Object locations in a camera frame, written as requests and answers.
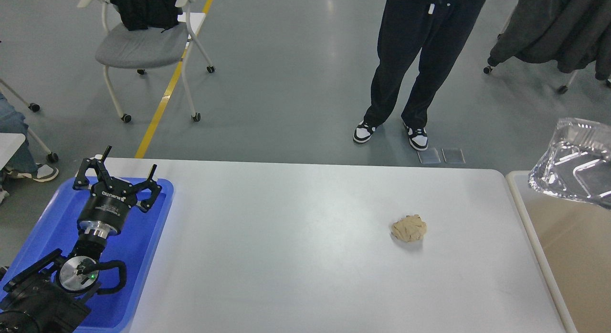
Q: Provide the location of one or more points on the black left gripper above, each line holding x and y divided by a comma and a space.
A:
111, 199

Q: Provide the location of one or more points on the aluminium foil tray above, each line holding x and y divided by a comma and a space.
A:
577, 163

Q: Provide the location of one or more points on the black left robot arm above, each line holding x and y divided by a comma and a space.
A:
50, 296

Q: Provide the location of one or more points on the blue plastic tray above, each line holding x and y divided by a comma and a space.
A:
136, 246

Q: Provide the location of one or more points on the seated person in jeans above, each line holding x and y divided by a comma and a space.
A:
22, 164

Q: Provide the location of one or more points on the white side table corner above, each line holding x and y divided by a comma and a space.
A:
9, 144

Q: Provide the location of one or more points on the grey white office chair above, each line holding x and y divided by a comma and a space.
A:
144, 49

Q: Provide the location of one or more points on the black backpack on chair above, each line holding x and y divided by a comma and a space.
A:
142, 14

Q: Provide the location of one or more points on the crumpled beige paper ball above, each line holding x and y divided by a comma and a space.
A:
411, 228

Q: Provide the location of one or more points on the left clear floor plate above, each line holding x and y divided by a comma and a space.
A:
429, 156

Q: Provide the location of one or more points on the clear floor plate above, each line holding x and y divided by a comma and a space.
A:
453, 155
429, 156

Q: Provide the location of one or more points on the right clear floor plate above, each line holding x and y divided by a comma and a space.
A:
453, 155

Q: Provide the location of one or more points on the standing person in black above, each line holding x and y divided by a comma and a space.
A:
432, 32

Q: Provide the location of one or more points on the beige plastic bin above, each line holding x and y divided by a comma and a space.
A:
572, 243

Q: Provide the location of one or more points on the dark jacket on chair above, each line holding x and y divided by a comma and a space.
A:
574, 33

